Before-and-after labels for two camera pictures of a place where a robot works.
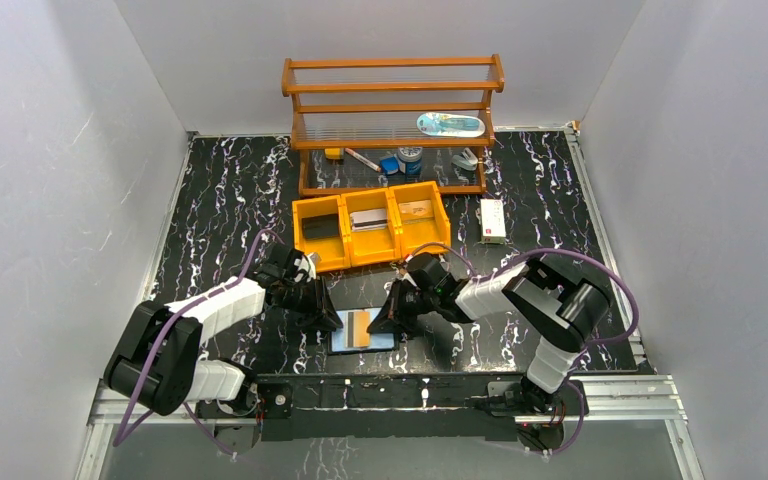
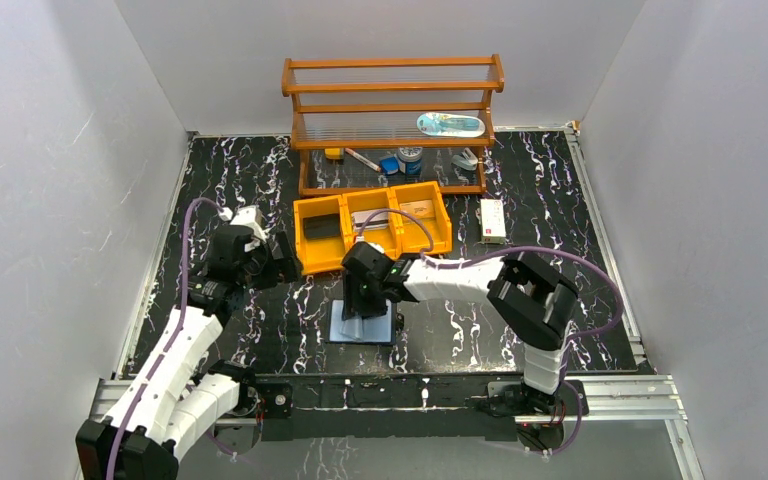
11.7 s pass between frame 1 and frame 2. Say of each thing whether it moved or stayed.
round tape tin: stayed
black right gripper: moved
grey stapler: stayed
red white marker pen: stayed
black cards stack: stayed
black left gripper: moved
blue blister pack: stayed
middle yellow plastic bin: stayed
